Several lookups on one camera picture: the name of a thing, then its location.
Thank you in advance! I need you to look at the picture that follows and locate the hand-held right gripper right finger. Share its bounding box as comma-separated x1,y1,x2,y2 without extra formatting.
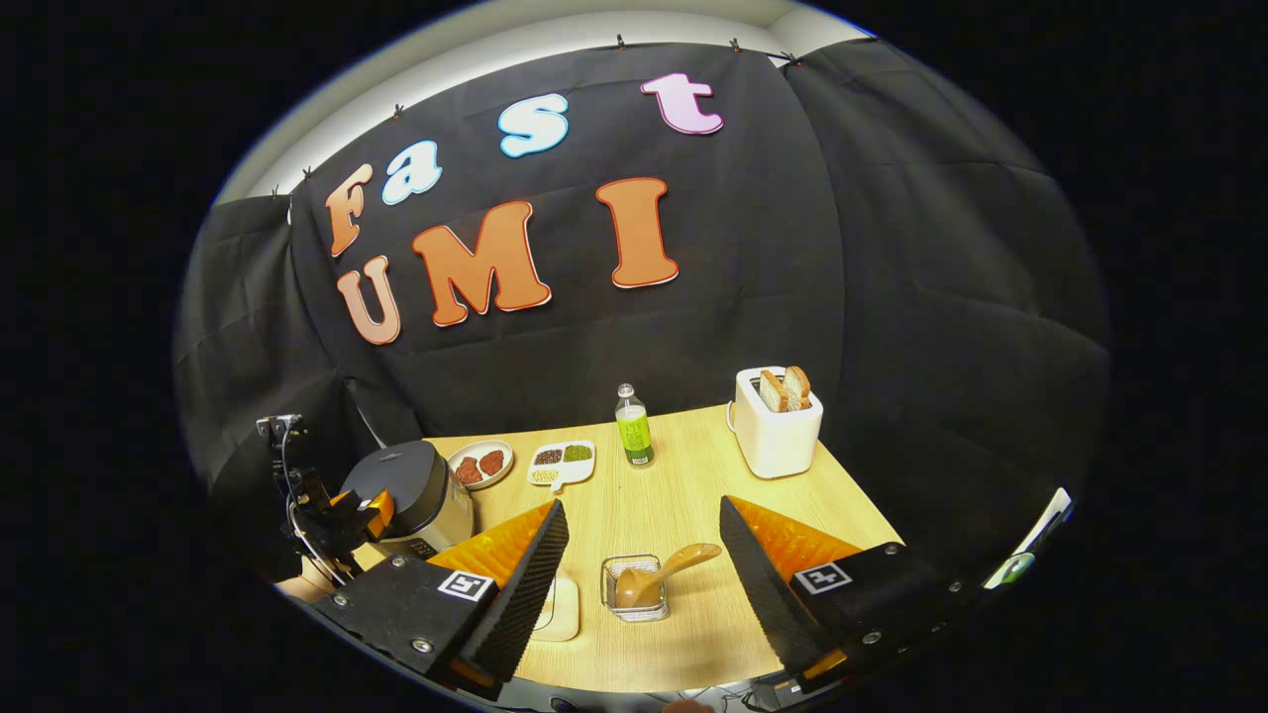
718,495,997,694

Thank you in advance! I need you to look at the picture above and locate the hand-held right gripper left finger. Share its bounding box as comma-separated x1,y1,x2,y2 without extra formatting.
309,498,571,702

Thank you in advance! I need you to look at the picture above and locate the black rice cooker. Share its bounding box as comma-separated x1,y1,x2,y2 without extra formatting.
340,440,476,560

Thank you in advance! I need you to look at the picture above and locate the wooden spoon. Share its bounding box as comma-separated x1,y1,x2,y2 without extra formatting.
614,543,723,609

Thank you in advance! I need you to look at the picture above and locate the cream square dish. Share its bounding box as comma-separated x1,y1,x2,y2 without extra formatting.
530,576,581,643

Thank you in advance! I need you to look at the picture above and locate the round white plate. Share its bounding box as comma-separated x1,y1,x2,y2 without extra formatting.
446,439,515,491

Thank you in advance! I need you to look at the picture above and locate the white divided grain dish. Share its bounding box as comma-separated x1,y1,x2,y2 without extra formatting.
526,440,597,493

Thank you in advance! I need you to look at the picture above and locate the white toaster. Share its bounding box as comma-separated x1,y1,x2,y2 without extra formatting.
729,365,825,480

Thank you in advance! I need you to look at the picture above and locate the green drink bottle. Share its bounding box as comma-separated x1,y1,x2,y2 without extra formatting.
615,383,656,468

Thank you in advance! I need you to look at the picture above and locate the green round object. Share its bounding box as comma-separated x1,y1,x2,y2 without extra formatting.
986,553,1037,590

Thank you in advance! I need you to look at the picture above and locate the white flat panel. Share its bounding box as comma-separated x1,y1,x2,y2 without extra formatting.
991,485,1074,585

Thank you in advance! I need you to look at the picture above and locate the black backdrop cloth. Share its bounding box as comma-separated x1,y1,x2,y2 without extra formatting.
173,40,1112,585

